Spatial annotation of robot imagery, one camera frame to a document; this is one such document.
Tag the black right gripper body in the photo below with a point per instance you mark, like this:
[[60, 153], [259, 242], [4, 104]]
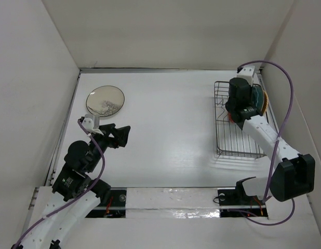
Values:
[[228, 106]]

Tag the metal base rail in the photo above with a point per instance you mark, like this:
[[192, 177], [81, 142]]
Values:
[[177, 203]]

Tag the light blue flower plate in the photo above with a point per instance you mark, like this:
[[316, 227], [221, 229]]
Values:
[[261, 91]]

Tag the orange woven wicker plate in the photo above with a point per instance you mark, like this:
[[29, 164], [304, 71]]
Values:
[[265, 102]]

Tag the red patterned plate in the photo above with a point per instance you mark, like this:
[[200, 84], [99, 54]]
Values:
[[230, 118]]

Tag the dark teal scalloped plate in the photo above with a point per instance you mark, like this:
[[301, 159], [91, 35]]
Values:
[[256, 97]]

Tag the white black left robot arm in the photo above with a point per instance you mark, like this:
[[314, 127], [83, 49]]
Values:
[[78, 188]]

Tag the cream plate with tree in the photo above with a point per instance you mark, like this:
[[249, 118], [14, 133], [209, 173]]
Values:
[[105, 101]]

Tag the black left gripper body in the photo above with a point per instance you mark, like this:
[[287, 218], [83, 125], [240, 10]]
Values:
[[103, 141]]

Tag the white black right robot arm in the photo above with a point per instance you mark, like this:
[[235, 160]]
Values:
[[292, 174]]

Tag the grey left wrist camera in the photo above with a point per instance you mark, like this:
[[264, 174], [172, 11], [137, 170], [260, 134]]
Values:
[[91, 123]]

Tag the dark wire dish rack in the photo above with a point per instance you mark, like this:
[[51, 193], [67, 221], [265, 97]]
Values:
[[230, 139]]

